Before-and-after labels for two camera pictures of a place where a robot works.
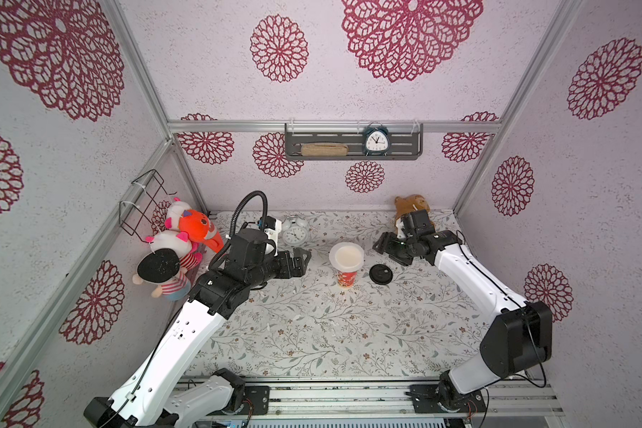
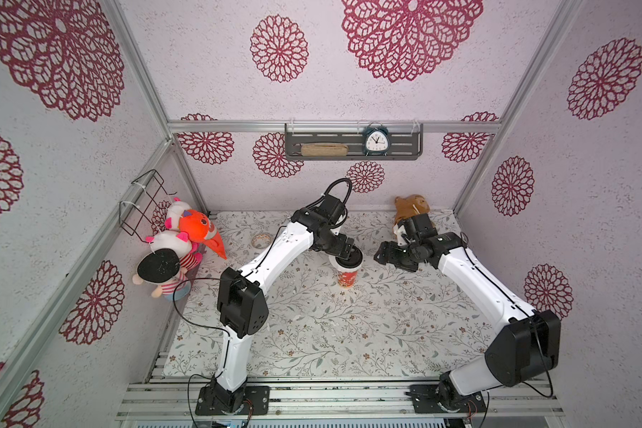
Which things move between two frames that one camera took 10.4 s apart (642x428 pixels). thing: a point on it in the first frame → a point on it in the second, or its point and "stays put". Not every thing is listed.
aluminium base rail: (492, 399) stays put
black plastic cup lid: (381, 274) → (354, 260)
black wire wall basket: (135, 214) stays put
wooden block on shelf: (324, 150) stays put
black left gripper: (287, 270) → (340, 251)
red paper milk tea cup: (347, 258) stays put
